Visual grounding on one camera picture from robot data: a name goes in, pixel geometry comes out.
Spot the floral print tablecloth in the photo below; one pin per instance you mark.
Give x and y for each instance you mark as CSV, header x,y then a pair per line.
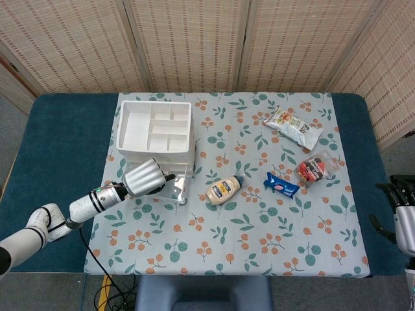
x,y
227,233

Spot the clear plastic storage bin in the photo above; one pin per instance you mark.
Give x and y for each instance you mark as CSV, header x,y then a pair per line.
x,y
180,191

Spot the silver snack bag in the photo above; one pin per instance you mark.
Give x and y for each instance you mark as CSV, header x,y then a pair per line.
x,y
291,126

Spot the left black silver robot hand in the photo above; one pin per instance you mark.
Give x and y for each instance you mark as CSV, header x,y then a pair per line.
x,y
142,178

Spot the bamboo folding screen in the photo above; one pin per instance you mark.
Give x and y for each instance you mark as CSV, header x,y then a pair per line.
x,y
194,42

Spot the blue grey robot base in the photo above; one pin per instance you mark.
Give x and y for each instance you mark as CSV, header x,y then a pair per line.
x,y
201,291

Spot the white drawer organizer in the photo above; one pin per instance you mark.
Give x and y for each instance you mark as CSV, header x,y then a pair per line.
x,y
136,129

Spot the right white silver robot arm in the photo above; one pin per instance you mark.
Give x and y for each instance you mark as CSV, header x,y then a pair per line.
x,y
410,288

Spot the clear pack of red snacks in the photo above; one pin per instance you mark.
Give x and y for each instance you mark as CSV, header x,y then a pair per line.
x,y
313,170

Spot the teal fabric table cover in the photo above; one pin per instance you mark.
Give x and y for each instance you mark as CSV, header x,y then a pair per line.
x,y
58,145

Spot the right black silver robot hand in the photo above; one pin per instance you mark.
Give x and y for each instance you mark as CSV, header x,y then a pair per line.
x,y
405,223

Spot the mayonnaise squeeze bottle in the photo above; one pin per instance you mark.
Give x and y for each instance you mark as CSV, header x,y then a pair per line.
x,y
222,191

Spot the blue snack packet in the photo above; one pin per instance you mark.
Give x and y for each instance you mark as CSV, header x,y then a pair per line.
x,y
280,186

